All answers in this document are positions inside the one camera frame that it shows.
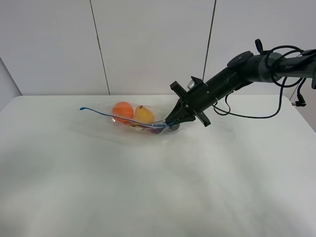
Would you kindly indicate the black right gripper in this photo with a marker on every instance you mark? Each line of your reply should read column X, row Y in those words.
column 189, row 106

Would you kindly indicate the yellow pear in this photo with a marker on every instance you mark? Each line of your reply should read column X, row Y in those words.
column 143, row 115

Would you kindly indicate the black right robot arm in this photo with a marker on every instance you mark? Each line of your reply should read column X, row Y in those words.
column 241, row 71

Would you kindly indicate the orange fruit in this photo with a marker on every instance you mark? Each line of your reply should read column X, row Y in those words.
column 123, row 112

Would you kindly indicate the clear zip bag blue seal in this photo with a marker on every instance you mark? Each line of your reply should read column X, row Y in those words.
column 105, row 110

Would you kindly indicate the dark purple eggplant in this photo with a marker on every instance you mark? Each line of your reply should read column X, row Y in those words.
column 165, row 130

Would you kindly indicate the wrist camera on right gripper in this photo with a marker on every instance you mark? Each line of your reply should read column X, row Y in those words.
column 194, row 82

